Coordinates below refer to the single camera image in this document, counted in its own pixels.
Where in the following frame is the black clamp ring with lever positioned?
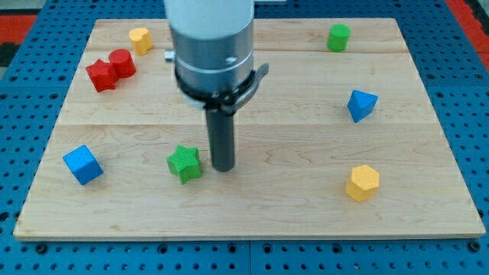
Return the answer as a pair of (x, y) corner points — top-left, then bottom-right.
(175, 63), (269, 115)

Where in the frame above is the red wooden cylinder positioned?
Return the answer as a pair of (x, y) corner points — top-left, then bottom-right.
(108, 49), (136, 78)

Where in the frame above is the red wooden star block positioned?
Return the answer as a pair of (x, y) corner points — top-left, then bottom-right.
(86, 59), (118, 92)

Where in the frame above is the blue wooden triangular prism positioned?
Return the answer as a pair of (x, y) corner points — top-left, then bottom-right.
(347, 90), (378, 123)

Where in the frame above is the blue wooden cube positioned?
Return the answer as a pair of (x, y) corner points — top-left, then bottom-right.
(63, 145), (103, 186)

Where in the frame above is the green wooden star block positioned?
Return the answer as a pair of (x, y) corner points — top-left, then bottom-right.
(167, 144), (202, 185)

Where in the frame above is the yellow wooden heart block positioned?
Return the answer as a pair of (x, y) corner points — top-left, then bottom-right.
(128, 27), (153, 56)

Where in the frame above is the green wooden cylinder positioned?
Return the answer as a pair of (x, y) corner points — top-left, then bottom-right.
(326, 24), (351, 52)

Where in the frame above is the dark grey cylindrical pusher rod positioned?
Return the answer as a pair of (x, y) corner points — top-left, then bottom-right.
(206, 109), (235, 172)

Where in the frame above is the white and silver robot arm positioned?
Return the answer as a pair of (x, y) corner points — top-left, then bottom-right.
(164, 0), (269, 172)

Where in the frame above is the light wooden board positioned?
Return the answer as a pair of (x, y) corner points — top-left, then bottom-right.
(13, 18), (486, 241)

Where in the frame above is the yellow wooden hexagon block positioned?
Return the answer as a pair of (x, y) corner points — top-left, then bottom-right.
(345, 165), (380, 202)

